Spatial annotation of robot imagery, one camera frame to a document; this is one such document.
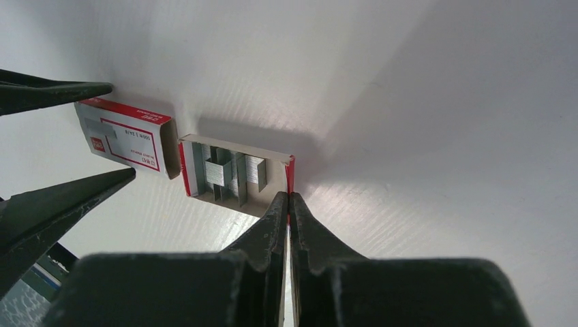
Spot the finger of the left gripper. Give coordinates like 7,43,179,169
1,168,136,297
1,69,113,116

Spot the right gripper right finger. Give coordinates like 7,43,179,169
288,193,530,326

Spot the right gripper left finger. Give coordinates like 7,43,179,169
42,192,288,326

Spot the red white staple box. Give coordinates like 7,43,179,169
74,97,181,179

